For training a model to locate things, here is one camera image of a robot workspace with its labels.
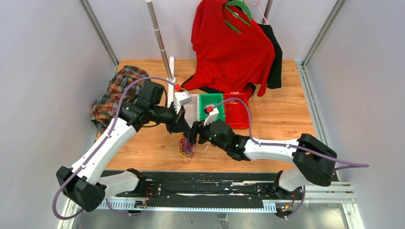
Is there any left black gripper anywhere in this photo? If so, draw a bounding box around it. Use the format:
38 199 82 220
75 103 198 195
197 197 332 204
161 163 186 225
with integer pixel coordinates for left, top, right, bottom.
150 101 191 134

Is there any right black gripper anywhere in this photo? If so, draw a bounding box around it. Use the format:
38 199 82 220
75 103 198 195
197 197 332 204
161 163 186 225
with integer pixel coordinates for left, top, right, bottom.
184 116 228 152

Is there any colourful cable pile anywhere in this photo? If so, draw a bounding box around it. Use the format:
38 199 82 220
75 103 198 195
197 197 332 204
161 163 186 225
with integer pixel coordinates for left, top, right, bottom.
177 135 198 164

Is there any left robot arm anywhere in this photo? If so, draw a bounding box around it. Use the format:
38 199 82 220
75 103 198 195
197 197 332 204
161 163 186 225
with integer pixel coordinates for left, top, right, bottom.
56 81 192 212

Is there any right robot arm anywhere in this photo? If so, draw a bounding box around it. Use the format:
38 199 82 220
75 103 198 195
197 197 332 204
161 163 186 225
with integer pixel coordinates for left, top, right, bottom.
184 120 337 199

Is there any white plastic bin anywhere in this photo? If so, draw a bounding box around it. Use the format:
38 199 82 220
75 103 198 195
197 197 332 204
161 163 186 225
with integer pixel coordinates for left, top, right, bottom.
184 94 200 127

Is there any white rack base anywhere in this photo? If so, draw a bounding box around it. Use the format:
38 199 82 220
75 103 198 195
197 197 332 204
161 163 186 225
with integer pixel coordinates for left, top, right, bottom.
167 56 177 107

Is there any green plastic bin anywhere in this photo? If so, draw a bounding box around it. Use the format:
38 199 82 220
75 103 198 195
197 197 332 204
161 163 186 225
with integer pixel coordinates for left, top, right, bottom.
199 94 225 121

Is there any red plastic bin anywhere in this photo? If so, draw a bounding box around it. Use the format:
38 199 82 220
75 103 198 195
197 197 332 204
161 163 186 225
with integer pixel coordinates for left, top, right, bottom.
223 93 249 129

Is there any plaid flannel shirt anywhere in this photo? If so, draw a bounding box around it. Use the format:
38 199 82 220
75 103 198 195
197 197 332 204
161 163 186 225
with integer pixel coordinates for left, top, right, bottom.
91 65 149 133

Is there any red t-shirt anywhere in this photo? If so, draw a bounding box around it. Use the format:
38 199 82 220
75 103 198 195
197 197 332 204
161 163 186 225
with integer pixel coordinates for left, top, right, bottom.
182 0 275 97

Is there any black t-shirt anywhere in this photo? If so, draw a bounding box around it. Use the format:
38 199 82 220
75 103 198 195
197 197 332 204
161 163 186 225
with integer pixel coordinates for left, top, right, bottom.
258 24 283 89

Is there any green clothes hanger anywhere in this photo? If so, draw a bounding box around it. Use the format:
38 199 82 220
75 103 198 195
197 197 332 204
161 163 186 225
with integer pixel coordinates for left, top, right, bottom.
224 0 253 27

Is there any pink clothes hanger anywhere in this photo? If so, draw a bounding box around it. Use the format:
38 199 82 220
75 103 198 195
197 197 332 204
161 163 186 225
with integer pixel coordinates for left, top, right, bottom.
245 0 270 25

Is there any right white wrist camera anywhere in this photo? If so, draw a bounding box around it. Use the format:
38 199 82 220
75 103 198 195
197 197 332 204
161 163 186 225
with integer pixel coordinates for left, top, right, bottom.
203 104 219 126

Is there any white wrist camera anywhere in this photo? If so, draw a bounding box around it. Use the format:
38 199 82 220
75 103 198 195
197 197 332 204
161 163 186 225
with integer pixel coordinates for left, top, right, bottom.
174 91 192 114
203 104 219 126

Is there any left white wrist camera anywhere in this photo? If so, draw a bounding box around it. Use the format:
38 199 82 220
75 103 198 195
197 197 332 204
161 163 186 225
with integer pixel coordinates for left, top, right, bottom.
174 91 192 114

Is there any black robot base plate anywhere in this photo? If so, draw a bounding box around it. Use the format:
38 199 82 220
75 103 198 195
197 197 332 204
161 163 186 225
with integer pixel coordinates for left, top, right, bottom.
118 171 302 209

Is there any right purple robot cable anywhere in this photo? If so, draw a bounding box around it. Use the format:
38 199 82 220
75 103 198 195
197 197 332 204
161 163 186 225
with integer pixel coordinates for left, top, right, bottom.
205 97 370 219

